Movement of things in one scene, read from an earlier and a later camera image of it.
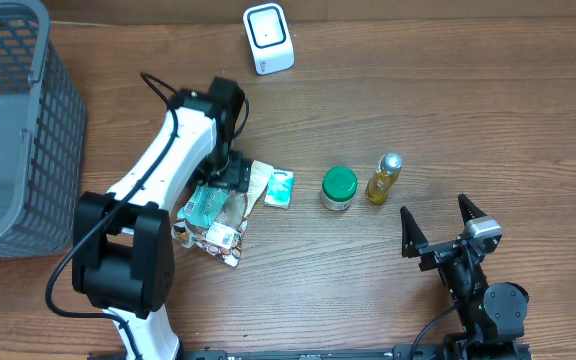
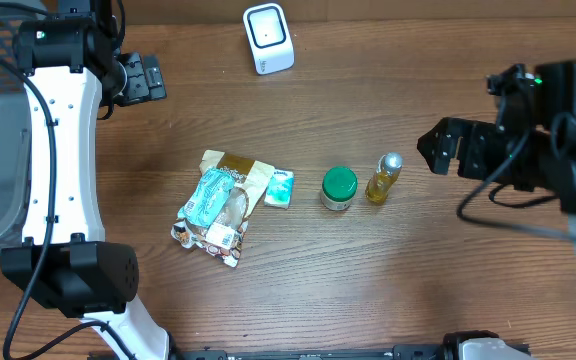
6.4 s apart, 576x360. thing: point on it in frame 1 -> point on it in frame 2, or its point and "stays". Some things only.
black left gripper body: (234, 174) -> (137, 89)
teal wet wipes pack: (205, 205) stays
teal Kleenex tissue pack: (279, 189) stays
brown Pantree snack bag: (224, 239) stays
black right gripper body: (458, 270) -> (477, 158)
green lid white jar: (339, 186) stays
